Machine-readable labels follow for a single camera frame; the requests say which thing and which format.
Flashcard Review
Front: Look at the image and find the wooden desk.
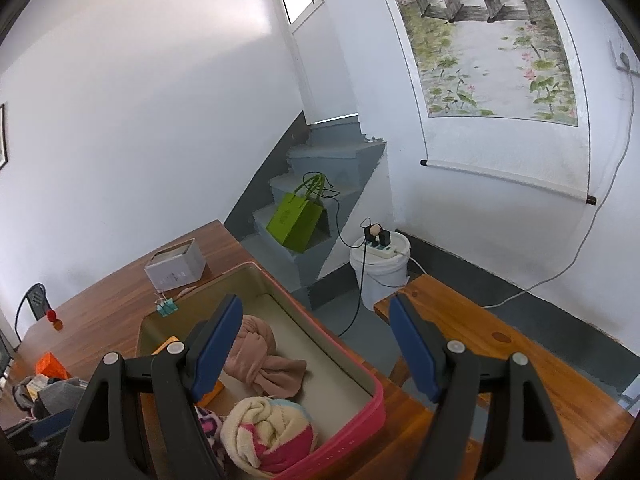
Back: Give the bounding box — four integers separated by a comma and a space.
0, 219, 483, 480

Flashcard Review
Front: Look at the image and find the green gift bag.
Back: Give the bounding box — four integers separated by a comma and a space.
266, 172, 338, 254

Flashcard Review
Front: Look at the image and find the brown rolled towel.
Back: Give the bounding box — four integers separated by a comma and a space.
222, 315, 308, 398

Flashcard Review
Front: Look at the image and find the white wall socket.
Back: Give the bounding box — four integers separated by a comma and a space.
607, 37, 636, 73

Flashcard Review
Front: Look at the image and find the orange yellow box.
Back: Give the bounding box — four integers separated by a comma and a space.
150, 336, 226, 406

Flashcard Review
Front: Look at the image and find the black cable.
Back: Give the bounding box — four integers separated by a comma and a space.
320, 187, 373, 337

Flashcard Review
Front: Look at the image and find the white plastic bucket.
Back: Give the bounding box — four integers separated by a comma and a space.
348, 231, 412, 312

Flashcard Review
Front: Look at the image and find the grey cloth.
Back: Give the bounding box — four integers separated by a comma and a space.
12, 379, 88, 418

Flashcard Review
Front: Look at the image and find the hanging scroll painting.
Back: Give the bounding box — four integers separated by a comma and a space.
367, 0, 598, 206

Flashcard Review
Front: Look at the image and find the white power strip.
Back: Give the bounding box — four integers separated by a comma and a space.
366, 242, 406, 261

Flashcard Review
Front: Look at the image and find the grey cardboard box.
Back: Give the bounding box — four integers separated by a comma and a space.
144, 238, 207, 291

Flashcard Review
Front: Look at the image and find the grey staircase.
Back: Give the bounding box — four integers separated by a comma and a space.
225, 110, 388, 311

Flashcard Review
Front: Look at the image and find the purple floral cloth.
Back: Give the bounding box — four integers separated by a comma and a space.
195, 405, 228, 466

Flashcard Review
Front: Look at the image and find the wooden bench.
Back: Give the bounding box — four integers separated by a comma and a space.
374, 274, 635, 480

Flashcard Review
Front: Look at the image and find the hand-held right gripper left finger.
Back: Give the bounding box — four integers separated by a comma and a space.
55, 294, 244, 480

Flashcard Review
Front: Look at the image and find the pink storage bin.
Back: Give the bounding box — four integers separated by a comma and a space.
137, 261, 386, 478

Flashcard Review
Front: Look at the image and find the striped pastel rolled towel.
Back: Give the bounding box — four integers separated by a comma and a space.
220, 396, 319, 477

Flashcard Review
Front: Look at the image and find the black metal chair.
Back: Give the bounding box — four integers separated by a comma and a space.
15, 282, 51, 341

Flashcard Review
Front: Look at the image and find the white cable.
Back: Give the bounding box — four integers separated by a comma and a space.
407, 62, 632, 309

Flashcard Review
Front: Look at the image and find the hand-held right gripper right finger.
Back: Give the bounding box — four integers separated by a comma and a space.
389, 294, 578, 480

